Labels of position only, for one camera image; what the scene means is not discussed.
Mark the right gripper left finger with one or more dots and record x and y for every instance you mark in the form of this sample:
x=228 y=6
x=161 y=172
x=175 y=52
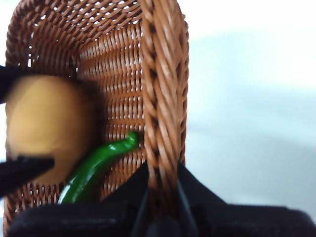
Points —
x=86 y=222

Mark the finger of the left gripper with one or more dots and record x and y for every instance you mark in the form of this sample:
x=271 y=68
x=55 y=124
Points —
x=5 y=81
x=14 y=172

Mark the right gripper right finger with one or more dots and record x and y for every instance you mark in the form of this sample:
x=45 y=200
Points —
x=247 y=222

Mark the green toy cucumber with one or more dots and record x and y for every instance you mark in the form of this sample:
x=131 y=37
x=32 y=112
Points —
x=91 y=163

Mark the brown toy potato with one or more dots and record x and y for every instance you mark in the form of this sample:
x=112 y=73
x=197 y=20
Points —
x=49 y=123

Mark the brown wicker basket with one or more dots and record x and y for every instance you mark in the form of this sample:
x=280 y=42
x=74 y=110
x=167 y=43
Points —
x=160 y=86

